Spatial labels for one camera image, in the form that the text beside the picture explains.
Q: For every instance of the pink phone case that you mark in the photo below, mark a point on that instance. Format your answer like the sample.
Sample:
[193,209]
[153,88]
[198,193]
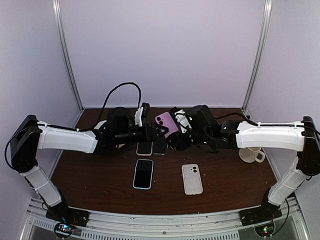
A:
[144,148]

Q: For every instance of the black-screen phone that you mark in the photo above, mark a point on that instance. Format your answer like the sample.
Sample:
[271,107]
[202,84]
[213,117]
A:
[144,148]

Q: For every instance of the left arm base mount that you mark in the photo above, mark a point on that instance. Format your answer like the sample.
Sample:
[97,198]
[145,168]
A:
[68,220]

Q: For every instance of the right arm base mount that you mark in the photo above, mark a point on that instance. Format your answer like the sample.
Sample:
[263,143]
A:
[262,218]

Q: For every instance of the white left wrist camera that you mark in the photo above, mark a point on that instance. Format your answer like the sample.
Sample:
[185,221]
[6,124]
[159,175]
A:
[141,113]

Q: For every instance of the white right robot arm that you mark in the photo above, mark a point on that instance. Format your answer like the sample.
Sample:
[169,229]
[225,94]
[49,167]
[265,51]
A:
[299,137]

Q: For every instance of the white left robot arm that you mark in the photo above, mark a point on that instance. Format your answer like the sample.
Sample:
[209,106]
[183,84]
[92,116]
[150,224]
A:
[33,135]

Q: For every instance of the beige ceramic plate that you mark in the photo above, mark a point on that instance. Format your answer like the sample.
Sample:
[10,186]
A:
[101,125]

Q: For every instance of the aluminium frame post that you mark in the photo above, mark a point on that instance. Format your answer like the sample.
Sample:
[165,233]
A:
[263,35]
[66,57]

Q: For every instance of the left aluminium frame post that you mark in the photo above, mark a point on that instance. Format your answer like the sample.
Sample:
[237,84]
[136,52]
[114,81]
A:
[66,57]

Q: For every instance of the dark phone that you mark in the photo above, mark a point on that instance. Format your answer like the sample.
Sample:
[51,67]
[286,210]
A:
[160,148]

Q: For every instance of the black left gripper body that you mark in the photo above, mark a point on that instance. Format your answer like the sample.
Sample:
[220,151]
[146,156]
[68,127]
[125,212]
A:
[124,137]

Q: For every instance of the purple phone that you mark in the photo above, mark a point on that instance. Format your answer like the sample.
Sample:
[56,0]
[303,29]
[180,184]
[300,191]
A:
[166,120]

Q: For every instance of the aluminium front rail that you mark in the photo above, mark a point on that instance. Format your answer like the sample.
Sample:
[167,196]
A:
[224,225]

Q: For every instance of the right aluminium frame post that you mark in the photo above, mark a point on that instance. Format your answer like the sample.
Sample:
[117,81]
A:
[263,35]

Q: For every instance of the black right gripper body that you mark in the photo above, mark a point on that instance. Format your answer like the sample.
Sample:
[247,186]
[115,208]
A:
[200,139]

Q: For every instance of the clear magsafe phone case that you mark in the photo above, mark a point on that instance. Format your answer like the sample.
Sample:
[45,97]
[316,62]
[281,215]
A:
[160,153]

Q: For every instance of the light blue phone case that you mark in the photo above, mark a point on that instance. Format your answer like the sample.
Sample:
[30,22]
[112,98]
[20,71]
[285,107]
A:
[143,174]

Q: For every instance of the cream case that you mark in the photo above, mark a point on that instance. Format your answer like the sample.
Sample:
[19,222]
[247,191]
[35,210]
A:
[192,182]

